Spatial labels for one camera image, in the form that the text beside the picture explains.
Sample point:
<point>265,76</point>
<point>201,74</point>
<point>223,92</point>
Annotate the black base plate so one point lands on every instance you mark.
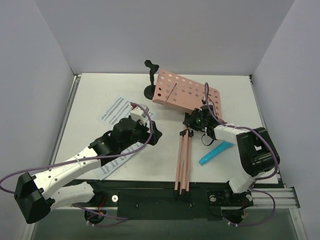
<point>157,200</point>

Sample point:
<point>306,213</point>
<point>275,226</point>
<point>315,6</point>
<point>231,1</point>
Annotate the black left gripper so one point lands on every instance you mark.
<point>154,135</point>

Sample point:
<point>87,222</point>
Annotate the upper sheet music page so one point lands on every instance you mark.
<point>120,107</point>

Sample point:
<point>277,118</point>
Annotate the pink music stand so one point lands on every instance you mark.
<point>181,94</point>

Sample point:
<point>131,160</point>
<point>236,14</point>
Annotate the lower sheet music page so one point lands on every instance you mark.
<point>109,168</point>

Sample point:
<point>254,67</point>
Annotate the black microphone stand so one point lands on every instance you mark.
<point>150,89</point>

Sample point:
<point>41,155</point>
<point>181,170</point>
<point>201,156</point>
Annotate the sheet music page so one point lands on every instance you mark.
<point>120,107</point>
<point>109,168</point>

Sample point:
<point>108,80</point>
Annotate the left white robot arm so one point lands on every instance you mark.
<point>38,194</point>

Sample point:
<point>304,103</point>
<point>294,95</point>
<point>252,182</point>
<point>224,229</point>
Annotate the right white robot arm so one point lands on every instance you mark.
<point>258,156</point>

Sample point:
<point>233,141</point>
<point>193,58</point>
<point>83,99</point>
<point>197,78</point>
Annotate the blue plastic tube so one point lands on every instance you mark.
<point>215,152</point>

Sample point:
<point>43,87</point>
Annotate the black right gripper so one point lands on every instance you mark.
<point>191,121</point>

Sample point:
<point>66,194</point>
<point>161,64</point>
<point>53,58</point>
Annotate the aluminium rail frame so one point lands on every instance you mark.
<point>260,197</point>

